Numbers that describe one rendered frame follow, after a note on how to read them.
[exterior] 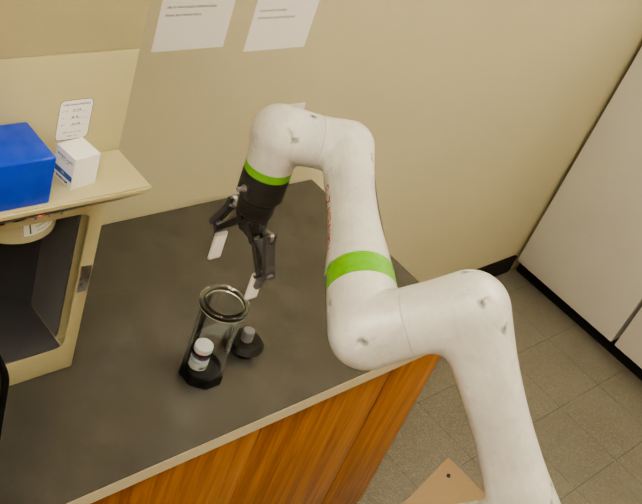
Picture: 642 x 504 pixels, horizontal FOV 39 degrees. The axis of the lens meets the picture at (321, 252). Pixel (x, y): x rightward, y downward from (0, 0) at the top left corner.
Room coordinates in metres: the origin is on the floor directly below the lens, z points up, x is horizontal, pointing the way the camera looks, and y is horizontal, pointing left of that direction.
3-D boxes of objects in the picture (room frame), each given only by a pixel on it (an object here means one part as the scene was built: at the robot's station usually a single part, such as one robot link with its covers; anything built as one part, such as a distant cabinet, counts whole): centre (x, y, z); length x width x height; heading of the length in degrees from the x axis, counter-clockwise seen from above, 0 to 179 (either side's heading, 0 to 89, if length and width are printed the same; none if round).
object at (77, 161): (1.20, 0.43, 1.54); 0.05 x 0.05 x 0.06; 62
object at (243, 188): (1.46, 0.15, 1.47); 0.12 x 0.09 x 0.06; 144
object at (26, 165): (1.10, 0.50, 1.55); 0.10 x 0.10 x 0.09; 54
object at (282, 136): (1.47, 0.15, 1.57); 0.13 x 0.11 x 0.14; 110
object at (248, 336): (1.58, 0.08, 0.97); 0.09 x 0.09 x 0.07
